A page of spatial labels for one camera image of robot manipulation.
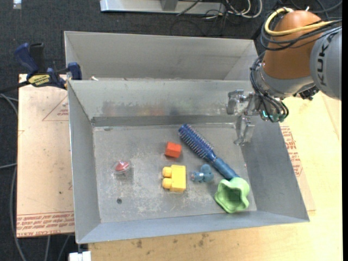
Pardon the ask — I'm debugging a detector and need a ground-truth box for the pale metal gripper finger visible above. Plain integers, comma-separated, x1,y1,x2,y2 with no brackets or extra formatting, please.
242,117,257,144
233,116,247,146

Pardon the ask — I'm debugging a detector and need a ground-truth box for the blue hairbrush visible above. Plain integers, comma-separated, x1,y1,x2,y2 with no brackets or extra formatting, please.
178,123,240,180

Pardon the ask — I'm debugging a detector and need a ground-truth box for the blue toy figure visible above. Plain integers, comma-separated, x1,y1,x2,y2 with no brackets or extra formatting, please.
189,164,215,184

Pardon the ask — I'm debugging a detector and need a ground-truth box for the green flower-shaped cup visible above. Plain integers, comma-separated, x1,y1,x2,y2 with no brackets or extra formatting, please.
213,176,251,214

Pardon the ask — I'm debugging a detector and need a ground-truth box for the orange-red block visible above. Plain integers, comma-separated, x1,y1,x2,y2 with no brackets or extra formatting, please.
164,141,183,158

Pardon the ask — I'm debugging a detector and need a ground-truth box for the yellow toy brick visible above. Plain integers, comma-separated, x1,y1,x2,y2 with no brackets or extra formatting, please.
161,164,188,193

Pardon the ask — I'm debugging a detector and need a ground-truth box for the grey metal bin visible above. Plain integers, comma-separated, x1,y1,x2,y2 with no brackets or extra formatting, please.
64,30,310,245

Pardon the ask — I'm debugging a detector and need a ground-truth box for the red and clear spinning top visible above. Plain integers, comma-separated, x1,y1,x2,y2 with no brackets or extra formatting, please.
112,159,132,176

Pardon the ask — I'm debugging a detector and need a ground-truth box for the brown cardboard board, red print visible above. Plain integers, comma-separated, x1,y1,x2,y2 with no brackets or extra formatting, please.
16,73,318,239

